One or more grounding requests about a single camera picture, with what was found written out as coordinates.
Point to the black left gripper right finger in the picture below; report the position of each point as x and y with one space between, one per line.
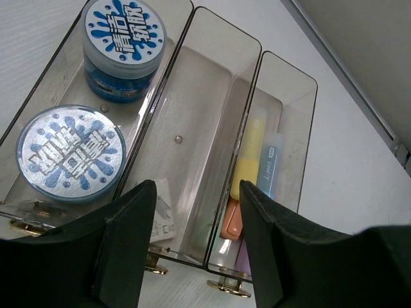
297 263

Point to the clear three-drawer organizer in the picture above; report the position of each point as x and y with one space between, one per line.
186 129

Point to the yellow highlighter pen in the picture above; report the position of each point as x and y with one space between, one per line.
247 163

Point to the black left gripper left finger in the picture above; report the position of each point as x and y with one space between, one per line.
96 260

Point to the blue highlighter pen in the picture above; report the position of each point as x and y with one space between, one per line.
269 163

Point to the blue round jar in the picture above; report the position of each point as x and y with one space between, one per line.
71 153
123 46

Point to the white staples box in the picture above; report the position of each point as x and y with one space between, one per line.
163 227

